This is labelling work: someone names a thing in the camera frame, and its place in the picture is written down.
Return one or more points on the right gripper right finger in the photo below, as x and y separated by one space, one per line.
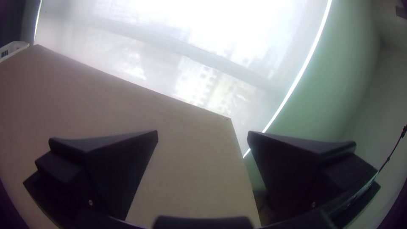
295 171

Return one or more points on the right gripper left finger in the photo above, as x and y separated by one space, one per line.
105 168

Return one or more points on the white laundry basket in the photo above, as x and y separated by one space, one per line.
11 49

